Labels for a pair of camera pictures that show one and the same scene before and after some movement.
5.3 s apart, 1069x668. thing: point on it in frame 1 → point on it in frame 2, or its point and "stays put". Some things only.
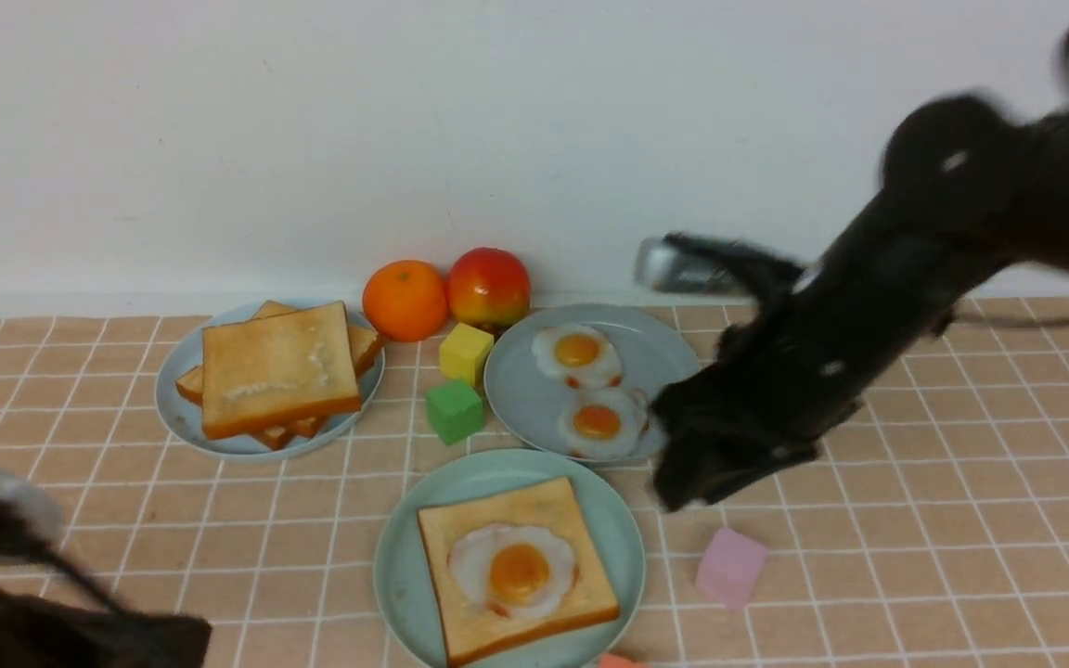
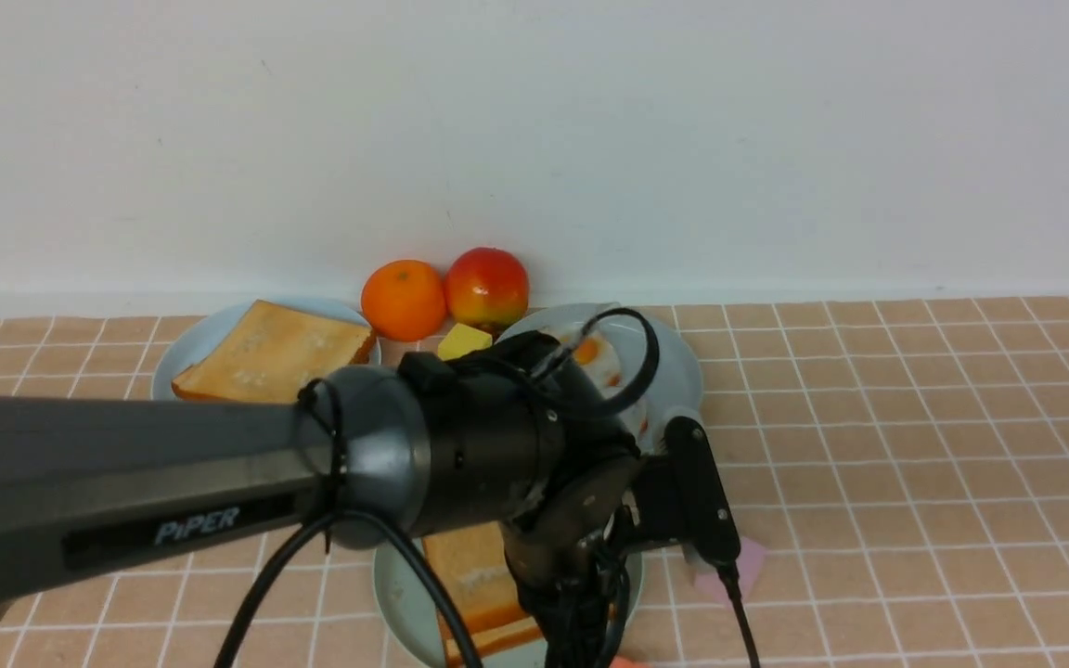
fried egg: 580,355 stays put
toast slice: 279,368 → 473,563
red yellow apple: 488,288 stays put
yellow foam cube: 463,353 stays put
